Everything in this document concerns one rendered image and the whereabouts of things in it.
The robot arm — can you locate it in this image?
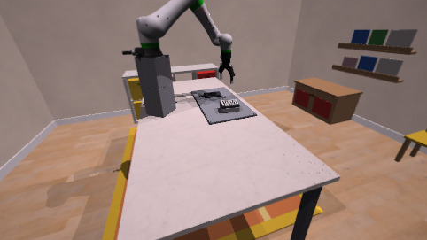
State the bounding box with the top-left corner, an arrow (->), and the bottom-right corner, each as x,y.
122,0 -> 232,59

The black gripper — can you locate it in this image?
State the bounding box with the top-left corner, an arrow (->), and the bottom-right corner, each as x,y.
219,59 -> 235,84

